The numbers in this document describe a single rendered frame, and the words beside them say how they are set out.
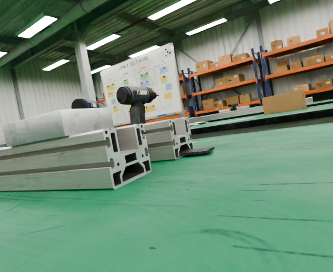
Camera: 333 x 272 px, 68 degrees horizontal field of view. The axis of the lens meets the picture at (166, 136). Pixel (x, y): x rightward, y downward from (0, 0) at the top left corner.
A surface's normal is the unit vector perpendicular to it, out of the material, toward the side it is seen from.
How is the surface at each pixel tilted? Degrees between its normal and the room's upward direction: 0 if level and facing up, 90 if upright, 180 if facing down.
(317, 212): 0
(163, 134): 90
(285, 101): 89
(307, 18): 90
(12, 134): 90
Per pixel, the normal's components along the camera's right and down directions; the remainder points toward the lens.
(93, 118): 0.86, -0.12
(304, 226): -0.17, -0.98
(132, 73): -0.55, 0.14
